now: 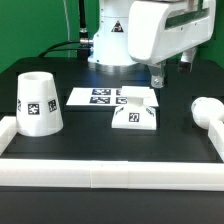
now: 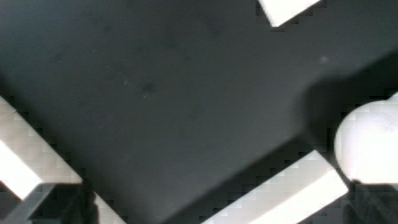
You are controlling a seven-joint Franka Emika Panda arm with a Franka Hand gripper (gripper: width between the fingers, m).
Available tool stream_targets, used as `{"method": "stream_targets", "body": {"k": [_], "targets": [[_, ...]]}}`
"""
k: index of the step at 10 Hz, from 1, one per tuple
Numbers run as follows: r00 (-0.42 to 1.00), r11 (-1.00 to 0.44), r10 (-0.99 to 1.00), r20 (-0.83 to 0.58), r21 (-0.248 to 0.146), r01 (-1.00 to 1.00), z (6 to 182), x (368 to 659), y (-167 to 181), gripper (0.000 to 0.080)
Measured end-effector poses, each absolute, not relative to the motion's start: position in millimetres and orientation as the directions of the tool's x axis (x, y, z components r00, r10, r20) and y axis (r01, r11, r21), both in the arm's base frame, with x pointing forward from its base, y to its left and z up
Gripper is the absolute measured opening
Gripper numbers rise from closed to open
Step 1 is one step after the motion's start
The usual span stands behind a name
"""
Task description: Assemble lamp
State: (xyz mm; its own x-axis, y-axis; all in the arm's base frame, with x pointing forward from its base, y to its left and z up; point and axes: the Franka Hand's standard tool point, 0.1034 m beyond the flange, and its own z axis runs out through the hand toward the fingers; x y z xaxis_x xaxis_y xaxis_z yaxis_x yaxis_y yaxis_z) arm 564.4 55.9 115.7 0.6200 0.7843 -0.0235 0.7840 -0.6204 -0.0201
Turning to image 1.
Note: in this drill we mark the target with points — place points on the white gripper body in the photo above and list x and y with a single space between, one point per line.
158 30

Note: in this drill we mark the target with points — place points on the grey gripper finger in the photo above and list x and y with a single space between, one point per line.
157 75
186 61

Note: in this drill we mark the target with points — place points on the white lamp base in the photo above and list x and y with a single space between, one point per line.
140 110

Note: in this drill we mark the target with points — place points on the white lamp bulb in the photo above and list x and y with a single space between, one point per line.
206 109

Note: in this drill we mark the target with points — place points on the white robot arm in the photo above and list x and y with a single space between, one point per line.
110 42

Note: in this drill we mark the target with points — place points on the white lamp shade cone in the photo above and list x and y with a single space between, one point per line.
38 111

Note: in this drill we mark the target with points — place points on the white right fence bar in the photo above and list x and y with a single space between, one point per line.
216 136

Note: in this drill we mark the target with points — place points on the white fence bar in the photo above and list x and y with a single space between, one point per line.
216 136
115 174
8 130

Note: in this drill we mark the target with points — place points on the white marker sheet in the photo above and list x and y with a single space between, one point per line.
111 96

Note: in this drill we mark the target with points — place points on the white left fence bar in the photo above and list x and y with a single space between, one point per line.
8 130

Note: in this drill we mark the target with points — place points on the white front fence bar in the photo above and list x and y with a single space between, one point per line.
115 174

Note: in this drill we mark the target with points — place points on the black cable connector plug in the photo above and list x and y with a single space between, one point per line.
86 44

